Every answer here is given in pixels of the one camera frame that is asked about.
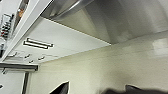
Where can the white drawer stack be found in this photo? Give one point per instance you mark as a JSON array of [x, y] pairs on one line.
[[20, 57]]

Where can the white two-door sink cabinet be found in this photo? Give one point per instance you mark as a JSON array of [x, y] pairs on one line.
[[66, 36]]

